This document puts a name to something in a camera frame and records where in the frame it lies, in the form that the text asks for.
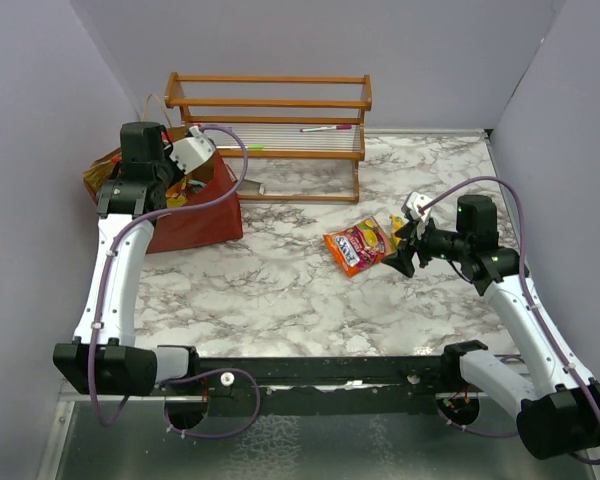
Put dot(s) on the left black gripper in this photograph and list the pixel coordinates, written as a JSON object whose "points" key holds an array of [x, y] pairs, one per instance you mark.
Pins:
{"points": [[177, 168]]}

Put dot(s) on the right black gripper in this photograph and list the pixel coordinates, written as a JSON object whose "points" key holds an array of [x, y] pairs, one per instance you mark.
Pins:
{"points": [[413, 237]]}

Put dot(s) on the yellow M&M's packet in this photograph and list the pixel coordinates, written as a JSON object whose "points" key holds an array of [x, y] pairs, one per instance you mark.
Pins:
{"points": [[396, 224]]}

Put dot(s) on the orange Fox's candy bag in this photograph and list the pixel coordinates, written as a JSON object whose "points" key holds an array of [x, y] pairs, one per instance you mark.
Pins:
{"points": [[178, 195]]}

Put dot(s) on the Fox's fruits candy bag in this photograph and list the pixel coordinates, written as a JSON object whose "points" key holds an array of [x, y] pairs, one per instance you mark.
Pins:
{"points": [[360, 246]]}

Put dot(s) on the gold kettle chips bag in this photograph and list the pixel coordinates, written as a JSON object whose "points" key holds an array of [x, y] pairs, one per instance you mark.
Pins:
{"points": [[99, 172]]}

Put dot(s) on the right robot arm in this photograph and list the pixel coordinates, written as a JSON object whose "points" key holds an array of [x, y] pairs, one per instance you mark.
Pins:
{"points": [[556, 407]]}

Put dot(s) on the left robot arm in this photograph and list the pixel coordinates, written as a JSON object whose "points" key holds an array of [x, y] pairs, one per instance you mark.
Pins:
{"points": [[102, 357]]}

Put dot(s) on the red paper bag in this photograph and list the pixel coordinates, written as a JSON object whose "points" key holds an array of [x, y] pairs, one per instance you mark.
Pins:
{"points": [[200, 210]]}

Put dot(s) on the small packet behind gripper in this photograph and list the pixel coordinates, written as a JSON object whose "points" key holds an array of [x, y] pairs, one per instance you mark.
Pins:
{"points": [[251, 187]]}

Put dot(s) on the green marker pen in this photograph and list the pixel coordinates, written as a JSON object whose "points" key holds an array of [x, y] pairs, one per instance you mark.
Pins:
{"points": [[252, 147]]}

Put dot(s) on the purple marker pen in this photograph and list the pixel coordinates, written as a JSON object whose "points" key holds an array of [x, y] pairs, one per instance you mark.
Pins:
{"points": [[323, 128]]}

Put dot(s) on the wooden shelf rack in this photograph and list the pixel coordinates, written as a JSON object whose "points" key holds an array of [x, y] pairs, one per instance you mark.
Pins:
{"points": [[270, 110]]}

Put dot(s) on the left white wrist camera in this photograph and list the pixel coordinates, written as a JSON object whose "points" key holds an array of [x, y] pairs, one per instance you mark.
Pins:
{"points": [[193, 150]]}

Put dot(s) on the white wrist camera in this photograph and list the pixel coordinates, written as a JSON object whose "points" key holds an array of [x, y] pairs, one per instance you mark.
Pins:
{"points": [[193, 150], [416, 212]]}

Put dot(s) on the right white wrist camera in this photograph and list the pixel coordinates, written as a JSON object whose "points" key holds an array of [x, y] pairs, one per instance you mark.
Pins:
{"points": [[416, 212]]}

